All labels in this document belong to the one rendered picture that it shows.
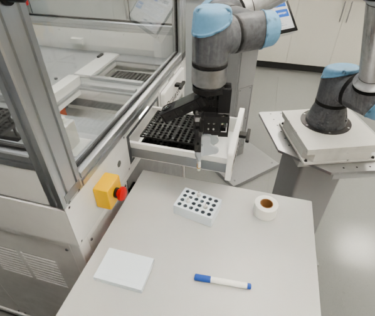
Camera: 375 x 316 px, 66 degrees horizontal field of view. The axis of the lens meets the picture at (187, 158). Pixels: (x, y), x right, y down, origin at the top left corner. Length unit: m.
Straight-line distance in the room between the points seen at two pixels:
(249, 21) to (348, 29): 3.36
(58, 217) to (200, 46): 0.50
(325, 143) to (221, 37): 0.69
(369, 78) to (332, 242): 1.15
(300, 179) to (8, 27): 1.11
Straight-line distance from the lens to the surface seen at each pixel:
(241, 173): 2.16
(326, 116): 1.22
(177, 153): 0.92
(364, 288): 1.86
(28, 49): 0.58
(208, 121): 0.66
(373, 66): 1.03
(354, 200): 2.28
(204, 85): 0.62
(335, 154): 1.18
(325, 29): 3.93
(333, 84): 1.16
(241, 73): 1.92
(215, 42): 0.59
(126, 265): 0.80
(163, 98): 1.19
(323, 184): 1.38
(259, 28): 0.64
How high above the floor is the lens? 1.45
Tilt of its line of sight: 39 degrees down
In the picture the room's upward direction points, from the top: straight up
